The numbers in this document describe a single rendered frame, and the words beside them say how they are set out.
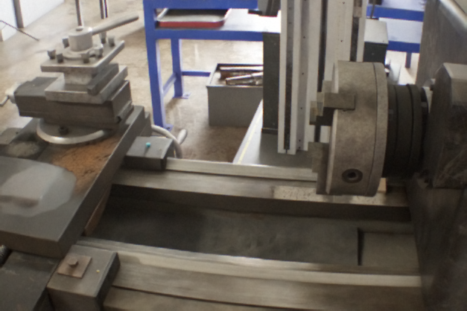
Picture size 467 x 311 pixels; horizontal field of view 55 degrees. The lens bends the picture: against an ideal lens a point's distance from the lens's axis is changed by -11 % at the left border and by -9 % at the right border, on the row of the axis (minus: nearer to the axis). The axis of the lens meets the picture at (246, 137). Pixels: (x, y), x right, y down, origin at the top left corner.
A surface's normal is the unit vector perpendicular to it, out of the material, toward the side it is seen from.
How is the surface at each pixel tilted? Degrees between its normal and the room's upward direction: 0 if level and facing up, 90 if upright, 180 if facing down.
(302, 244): 18
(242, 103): 90
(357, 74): 13
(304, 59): 90
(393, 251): 0
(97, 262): 0
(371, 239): 0
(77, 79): 90
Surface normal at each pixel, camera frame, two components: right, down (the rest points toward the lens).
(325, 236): -0.02, -0.84
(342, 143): -0.14, 0.22
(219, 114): -0.10, 0.51
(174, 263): -0.11, -0.18
